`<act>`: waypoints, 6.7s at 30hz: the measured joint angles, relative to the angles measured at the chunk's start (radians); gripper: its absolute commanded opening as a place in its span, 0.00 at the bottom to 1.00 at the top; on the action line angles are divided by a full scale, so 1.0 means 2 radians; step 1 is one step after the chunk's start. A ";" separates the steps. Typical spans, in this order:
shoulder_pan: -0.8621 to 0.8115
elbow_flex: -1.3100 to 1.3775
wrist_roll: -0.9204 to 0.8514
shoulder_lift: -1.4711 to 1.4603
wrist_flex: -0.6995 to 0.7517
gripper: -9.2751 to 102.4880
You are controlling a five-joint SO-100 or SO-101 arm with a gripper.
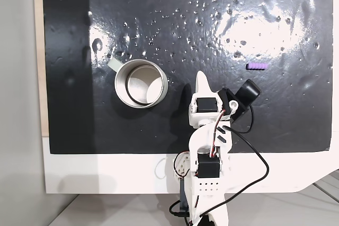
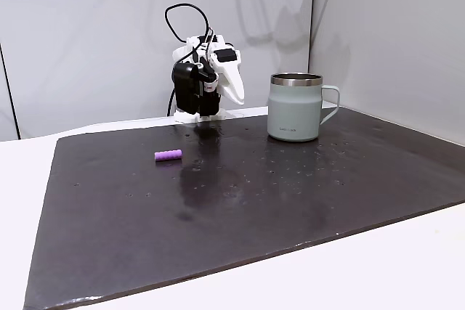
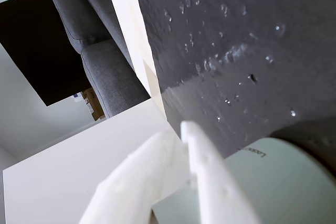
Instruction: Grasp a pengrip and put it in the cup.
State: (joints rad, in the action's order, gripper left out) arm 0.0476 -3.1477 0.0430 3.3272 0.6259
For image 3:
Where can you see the black glossy mat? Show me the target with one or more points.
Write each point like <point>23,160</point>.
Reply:
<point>236,24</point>

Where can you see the black flat panel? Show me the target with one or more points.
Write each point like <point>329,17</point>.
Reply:
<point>34,37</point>

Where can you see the grey fabric sofa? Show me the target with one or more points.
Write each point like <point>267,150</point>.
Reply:
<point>105,72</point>

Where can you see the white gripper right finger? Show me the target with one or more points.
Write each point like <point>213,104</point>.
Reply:
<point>212,182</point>

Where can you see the brown cardboard box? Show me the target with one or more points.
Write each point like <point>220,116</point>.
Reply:
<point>95,106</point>

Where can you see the pale grey-green mug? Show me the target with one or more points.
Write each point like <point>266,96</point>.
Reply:
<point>275,187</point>

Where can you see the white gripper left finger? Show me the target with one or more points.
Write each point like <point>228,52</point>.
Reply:
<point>126,182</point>

